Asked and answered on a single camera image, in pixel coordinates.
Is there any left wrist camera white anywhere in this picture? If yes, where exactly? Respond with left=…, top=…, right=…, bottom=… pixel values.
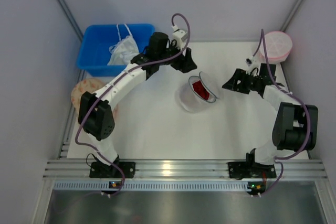
left=172, top=25, right=188, bottom=49

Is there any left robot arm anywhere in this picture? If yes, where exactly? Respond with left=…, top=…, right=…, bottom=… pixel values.
left=78, top=29, right=197, bottom=166

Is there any white bra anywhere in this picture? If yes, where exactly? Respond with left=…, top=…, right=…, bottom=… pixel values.
left=107, top=24, right=140, bottom=66

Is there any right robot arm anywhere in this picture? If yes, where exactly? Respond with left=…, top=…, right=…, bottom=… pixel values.
left=222, top=63, right=318, bottom=167

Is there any blue plastic bin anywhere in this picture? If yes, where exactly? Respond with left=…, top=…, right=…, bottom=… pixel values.
left=76, top=23, right=155, bottom=77

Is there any floral patterned bra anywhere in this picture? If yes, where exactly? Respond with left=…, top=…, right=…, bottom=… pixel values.
left=71, top=78, right=106, bottom=120

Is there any red bra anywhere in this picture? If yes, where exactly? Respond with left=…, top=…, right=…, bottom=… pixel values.
left=192, top=81, right=210, bottom=101

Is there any aluminium mounting rail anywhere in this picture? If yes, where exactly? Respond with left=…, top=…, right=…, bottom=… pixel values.
left=43, top=158, right=328, bottom=181

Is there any slotted cable duct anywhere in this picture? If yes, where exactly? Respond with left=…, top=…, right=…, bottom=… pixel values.
left=54, top=180, right=265, bottom=191

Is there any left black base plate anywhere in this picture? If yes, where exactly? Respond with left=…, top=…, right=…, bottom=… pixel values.
left=89, top=157, right=135, bottom=178

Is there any pink trimmed mesh laundry bag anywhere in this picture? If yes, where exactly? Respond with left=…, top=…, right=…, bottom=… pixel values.
left=264, top=31, right=293, bottom=65

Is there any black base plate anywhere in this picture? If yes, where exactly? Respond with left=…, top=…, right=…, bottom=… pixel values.
left=228, top=161, right=277, bottom=180
left=89, top=157, right=135, bottom=178

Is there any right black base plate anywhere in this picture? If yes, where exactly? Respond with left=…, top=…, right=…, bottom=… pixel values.
left=228, top=161, right=277, bottom=180

